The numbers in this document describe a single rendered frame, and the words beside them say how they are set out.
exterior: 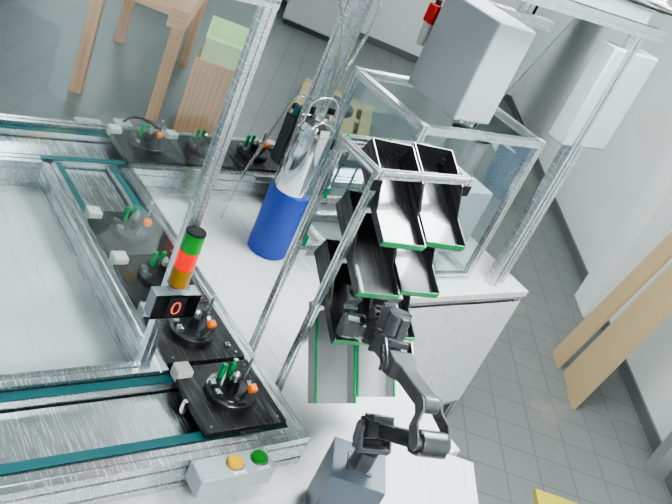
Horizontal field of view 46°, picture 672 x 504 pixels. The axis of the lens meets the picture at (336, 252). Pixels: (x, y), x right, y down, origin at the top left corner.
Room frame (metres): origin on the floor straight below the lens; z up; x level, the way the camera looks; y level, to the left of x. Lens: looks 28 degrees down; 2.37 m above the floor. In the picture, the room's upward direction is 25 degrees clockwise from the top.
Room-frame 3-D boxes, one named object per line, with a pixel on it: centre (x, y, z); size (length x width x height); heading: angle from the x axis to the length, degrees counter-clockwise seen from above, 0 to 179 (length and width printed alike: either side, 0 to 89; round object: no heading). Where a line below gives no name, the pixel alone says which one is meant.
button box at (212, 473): (1.45, 0.01, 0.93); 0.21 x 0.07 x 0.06; 135
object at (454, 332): (3.16, -0.24, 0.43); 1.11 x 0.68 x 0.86; 135
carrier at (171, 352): (1.85, 0.28, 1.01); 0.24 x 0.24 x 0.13; 45
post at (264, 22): (1.64, 0.34, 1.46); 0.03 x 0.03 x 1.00; 45
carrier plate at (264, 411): (1.67, 0.10, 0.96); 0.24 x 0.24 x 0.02; 45
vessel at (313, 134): (2.65, 0.25, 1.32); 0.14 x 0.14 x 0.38
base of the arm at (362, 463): (1.53, -0.27, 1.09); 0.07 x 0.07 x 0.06; 9
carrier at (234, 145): (3.15, 0.51, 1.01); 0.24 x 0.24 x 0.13; 45
